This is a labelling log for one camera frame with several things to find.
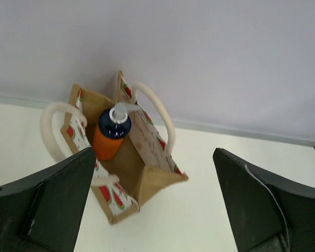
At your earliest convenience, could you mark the orange blue pump bottle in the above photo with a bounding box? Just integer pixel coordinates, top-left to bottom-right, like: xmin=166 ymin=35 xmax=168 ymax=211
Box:
xmin=92 ymin=102 xmax=140 ymax=161

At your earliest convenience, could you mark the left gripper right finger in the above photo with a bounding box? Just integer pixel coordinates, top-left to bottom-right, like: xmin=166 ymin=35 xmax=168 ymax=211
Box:
xmin=213 ymin=148 xmax=315 ymax=251

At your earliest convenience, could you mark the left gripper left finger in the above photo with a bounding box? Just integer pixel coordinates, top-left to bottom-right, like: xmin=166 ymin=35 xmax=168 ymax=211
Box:
xmin=0 ymin=148 xmax=96 ymax=251

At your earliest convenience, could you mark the burlap watermelon canvas bag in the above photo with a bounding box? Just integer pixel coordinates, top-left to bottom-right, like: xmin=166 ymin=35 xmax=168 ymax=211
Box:
xmin=40 ymin=72 xmax=188 ymax=225

